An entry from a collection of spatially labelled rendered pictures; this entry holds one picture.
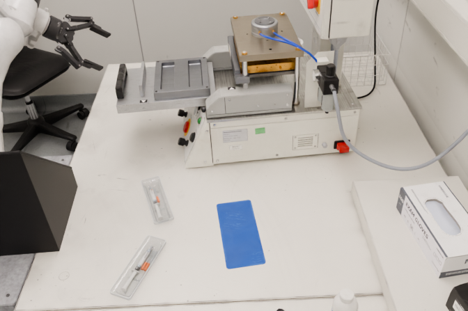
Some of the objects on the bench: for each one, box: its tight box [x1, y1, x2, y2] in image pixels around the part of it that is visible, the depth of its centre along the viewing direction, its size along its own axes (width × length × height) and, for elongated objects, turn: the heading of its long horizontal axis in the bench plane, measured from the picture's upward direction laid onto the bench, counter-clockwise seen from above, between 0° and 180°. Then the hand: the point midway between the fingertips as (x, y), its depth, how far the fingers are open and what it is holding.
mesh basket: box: [342, 25, 391, 86], centre depth 191 cm, size 22×26×13 cm
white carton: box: [396, 181, 468, 278], centre depth 116 cm, size 12×23×7 cm, turn 12°
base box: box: [184, 106, 360, 168], centre depth 158 cm, size 54×38×17 cm
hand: (102, 51), depth 169 cm, fingers open, 13 cm apart
